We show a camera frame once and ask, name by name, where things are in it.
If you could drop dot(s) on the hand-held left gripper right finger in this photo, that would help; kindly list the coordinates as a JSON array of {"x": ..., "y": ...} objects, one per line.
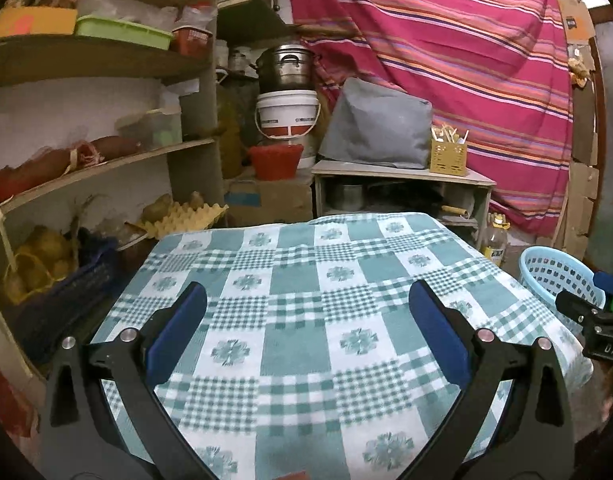
[{"x": 439, "y": 335}]

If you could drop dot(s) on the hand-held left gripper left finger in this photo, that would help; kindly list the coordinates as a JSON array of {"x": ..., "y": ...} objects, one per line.
[{"x": 179, "y": 330}]

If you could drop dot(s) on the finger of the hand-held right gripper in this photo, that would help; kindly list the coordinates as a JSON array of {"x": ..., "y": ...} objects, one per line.
[
  {"x": 611, "y": 283},
  {"x": 581, "y": 307}
]

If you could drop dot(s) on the light blue plastic basket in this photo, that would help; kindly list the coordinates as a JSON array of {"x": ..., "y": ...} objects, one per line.
[{"x": 551, "y": 275}]

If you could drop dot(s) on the plain cardboard sheets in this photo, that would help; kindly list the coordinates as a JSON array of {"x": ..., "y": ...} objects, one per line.
[{"x": 581, "y": 195}]

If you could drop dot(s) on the clear oil bottle yellow label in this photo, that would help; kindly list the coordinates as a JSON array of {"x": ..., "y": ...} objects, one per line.
[{"x": 495, "y": 245}]

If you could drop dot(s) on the yellow egg tray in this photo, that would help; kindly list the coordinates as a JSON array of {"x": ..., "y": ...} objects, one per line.
[{"x": 186, "y": 220}]

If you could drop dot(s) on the dark blue plastic crate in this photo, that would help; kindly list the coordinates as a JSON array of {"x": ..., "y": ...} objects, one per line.
[{"x": 71, "y": 295}]

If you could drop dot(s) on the pile of potatoes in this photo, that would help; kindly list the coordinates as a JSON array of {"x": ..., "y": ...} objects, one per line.
[{"x": 159, "y": 206}]

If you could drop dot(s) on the green checkered tablecloth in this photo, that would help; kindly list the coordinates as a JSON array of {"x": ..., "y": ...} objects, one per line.
[{"x": 311, "y": 310}]

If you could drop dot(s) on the grey metal door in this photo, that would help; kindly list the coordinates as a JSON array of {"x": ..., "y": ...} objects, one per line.
[{"x": 611, "y": 135}]

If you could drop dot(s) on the yellow net bag of fruit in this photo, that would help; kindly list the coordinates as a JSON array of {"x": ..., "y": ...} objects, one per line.
[{"x": 41, "y": 255}]

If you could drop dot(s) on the cardboard box with blue print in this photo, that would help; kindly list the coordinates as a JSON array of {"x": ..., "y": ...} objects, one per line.
[{"x": 271, "y": 200}]

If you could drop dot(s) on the small metal pot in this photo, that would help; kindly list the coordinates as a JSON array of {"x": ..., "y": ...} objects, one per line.
[{"x": 346, "y": 197}]

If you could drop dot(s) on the low wooden cabinet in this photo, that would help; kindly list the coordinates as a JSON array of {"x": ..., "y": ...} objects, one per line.
[{"x": 401, "y": 172}]

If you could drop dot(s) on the yellow utensil holder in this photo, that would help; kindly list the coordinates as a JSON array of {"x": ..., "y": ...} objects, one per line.
[{"x": 449, "y": 157}]

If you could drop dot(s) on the red sack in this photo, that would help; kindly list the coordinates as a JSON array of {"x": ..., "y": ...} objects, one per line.
[{"x": 9, "y": 395}]

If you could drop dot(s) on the red plastic basin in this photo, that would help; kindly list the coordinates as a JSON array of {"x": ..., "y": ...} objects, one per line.
[{"x": 276, "y": 162}]

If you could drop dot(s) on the short sweet potato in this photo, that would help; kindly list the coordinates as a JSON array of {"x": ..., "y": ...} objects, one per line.
[{"x": 116, "y": 146}]

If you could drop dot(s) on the bundle of utensils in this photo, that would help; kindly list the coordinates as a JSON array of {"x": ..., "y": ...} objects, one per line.
[{"x": 451, "y": 135}]

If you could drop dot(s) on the clear plastic container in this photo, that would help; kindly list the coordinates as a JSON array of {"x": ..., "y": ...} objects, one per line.
[{"x": 151, "y": 130}]

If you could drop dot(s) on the dried plant bunch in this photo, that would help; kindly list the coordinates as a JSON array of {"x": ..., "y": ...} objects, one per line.
[{"x": 580, "y": 71}]

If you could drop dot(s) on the grey fabric cover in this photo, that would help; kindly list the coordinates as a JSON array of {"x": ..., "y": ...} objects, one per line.
[{"x": 376, "y": 125}]

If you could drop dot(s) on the long sweet potato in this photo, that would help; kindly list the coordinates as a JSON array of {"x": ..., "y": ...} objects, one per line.
[{"x": 21, "y": 172}]

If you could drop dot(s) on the white plastic bucket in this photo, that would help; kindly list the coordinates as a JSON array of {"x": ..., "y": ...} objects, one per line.
[{"x": 286, "y": 112}]

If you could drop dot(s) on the red striped cloth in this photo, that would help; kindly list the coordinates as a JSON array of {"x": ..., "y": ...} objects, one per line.
[{"x": 436, "y": 70}]

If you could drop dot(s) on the cardboard sheet with dark print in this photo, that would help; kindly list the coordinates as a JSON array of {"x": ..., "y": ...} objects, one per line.
[{"x": 573, "y": 10}]

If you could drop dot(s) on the group of white jars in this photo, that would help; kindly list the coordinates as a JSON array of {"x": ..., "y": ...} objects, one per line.
[{"x": 236, "y": 57}]

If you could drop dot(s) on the wooden shelf unit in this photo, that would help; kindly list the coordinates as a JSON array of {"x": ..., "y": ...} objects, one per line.
[{"x": 86, "y": 62}]

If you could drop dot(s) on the large metal pot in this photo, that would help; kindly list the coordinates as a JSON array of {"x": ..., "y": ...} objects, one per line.
[{"x": 286, "y": 67}]

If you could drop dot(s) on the small red basket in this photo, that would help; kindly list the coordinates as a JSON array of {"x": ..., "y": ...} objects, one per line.
[{"x": 191, "y": 42}]

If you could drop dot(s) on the green plastic tray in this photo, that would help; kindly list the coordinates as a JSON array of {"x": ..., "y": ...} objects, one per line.
[{"x": 121, "y": 32}]

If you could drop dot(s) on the clear plastic bags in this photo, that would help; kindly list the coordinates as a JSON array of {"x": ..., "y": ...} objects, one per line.
[{"x": 136, "y": 7}]

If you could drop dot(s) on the yellow box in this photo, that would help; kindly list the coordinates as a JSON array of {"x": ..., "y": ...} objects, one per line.
[{"x": 31, "y": 22}]

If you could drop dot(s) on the wooden wall shelf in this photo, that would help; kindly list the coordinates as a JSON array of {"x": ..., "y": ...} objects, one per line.
[{"x": 256, "y": 20}]

